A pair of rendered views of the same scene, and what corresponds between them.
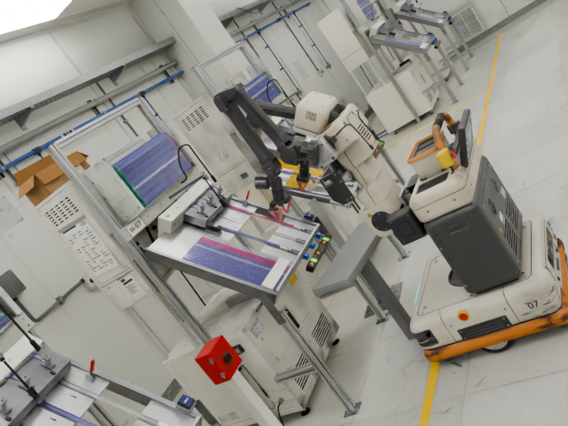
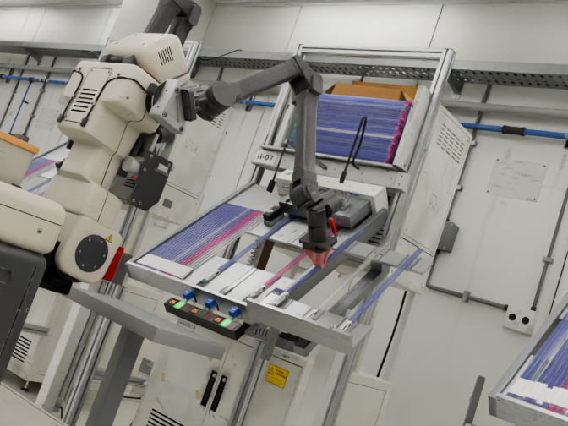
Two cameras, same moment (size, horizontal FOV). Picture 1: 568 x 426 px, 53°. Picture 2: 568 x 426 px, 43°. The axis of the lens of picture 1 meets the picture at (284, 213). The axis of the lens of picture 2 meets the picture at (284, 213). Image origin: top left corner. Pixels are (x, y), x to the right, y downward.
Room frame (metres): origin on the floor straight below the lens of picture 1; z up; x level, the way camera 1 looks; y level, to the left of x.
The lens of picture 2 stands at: (3.38, -2.35, 0.75)
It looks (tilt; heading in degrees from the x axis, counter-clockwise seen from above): 7 degrees up; 96
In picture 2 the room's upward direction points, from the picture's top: 19 degrees clockwise
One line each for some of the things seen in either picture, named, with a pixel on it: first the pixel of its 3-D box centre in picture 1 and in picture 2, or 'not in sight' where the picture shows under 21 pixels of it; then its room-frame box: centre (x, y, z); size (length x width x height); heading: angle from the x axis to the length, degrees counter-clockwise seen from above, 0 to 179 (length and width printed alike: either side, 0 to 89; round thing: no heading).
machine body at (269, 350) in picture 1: (258, 347); (259, 419); (3.24, 0.60, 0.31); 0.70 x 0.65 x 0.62; 146
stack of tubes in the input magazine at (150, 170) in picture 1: (149, 170); (352, 130); (3.22, 0.46, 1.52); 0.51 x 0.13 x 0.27; 146
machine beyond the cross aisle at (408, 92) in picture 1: (378, 55); not in sight; (7.40, -2.17, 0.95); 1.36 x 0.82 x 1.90; 56
